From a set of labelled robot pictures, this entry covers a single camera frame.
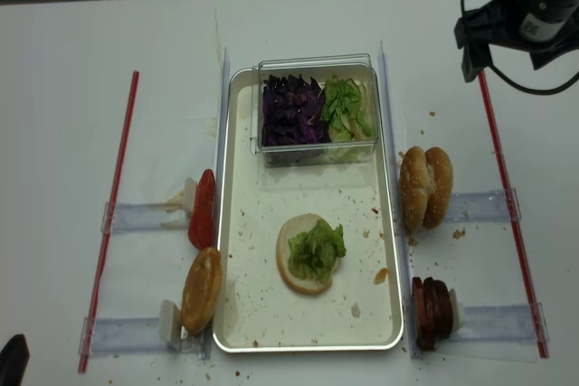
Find clear rail upper left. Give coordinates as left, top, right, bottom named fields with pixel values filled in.
left=101, top=202, right=189, bottom=234

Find clear rail upper right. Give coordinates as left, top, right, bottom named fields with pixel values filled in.
left=443, top=189, right=521, bottom=222

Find clear plastic salad box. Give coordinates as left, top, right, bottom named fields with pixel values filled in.
left=250, top=53, right=380, bottom=167

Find right clear vertical divider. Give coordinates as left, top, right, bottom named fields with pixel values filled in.
left=377, top=42, right=420, bottom=360

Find red tape strip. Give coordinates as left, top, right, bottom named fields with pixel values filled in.
left=478, top=71, right=550, bottom=359
left=78, top=71, right=139, bottom=374

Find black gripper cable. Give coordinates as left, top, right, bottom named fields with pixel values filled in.
left=460, top=0, right=579, bottom=97

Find bottom bun half on tray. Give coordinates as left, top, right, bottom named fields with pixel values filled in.
left=276, top=213, right=346, bottom=296

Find white holder block lower right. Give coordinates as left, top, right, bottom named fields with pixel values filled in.
left=449, top=288, right=464, bottom=336

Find white metal tray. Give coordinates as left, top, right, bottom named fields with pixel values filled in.
left=214, top=70, right=403, bottom=353

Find brown bun top left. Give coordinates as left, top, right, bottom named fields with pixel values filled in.
left=181, top=247, right=223, bottom=335

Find clear rail lower right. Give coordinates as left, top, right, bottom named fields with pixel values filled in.
left=448, top=303, right=549, bottom=343

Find purple cabbage shreds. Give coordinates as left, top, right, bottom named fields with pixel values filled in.
left=261, top=74, right=330, bottom=146

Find black object bottom left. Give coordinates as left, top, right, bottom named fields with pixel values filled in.
left=0, top=334, right=30, bottom=386

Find clear rail lower left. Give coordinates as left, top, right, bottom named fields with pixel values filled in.
left=90, top=317, right=212, bottom=360

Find white holder block upper left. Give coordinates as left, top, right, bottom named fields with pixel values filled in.
left=182, top=177, right=197, bottom=218

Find white holder block lower left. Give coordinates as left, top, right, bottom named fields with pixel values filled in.
left=158, top=299, right=182, bottom=351

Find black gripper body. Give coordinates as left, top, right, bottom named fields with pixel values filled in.
left=454, top=0, right=578, bottom=70

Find white holder block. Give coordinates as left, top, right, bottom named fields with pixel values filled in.
left=182, top=177, right=197, bottom=218
left=449, top=288, right=464, bottom=336
left=158, top=299, right=182, bottom=351

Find meat patty slices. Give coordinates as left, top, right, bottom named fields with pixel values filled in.
left=412, top=277, right=454, bottom=351

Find sesame bun inner right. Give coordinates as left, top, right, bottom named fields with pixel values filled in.
left=399, top=146, right=430, bottom=231

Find sesame bun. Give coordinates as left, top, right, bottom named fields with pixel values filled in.
left=399, top=146, right=430, bottom=231
left=423, top=147, right=453, bottom=229

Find tomato slice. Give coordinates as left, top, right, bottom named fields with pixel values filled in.
left=188, top=169, right=215, bottom=250

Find left clear vertical divider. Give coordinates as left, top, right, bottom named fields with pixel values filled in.
left=198, top=46, right=233, bottom=359

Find clear rail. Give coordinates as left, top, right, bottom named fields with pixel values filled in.
left=90, top=317, right=212, bottom=360
left=443, top=189, right=521, bottom=222
left=448, top=303, right=549, bottom=343
left=101, top=202, right=189, bottom=234

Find sesame bun outer right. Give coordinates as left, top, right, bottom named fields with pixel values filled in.
left=423, top=147, right=453, bottom=229

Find green lettuce in box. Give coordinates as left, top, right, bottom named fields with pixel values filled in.
left=319, top=75, right=375, bottom=164

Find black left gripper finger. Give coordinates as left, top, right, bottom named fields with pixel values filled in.
left=461, top=41, right=491, bottom=83

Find clear vertical divider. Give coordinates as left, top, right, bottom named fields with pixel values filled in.
left=377, top=42, right=420, bottom=360
left=198, top=46, right=233, bottom=359

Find left red tape strip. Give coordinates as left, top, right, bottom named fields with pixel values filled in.
left=78, top=71, right=139, bottom=374

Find right red tape strip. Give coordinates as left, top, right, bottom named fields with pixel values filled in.
left=478, top=71, right=550, bottom=359

